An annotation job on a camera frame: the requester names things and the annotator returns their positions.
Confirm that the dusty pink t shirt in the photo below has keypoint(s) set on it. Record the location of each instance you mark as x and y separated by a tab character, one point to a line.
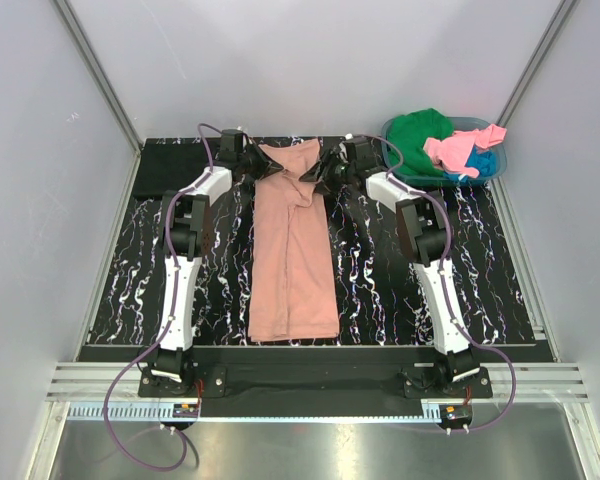
293	294

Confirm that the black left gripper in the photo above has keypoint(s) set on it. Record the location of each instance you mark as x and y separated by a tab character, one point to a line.
266	167

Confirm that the orange connector box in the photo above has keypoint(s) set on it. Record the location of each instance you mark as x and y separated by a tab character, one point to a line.
457	412
186	410

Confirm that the green t shirt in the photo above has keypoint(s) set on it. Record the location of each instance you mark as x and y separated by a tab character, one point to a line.
409	132

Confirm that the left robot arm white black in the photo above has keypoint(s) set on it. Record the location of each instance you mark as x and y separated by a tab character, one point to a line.
185	239

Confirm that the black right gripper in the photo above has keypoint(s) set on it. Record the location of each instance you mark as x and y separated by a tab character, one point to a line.
314	172

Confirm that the left orange connector box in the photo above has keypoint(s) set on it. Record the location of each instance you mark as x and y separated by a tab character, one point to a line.
186	410

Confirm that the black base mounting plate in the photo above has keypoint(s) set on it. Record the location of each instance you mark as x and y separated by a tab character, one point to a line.
310	382

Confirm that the blue t shirt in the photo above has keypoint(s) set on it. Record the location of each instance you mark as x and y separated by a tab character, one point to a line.
484	161

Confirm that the right orange connector box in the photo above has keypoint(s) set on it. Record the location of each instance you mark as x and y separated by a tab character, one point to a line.
457	412

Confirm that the bright pink t shirt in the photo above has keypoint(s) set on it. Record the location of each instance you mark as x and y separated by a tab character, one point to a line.
451	154

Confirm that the folded black t shirt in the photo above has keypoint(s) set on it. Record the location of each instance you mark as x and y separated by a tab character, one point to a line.
168	164

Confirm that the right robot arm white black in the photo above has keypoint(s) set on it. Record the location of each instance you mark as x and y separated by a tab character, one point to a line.
425	237

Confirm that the blue plastic laundry basket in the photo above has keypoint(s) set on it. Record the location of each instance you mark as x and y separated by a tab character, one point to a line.
460	124

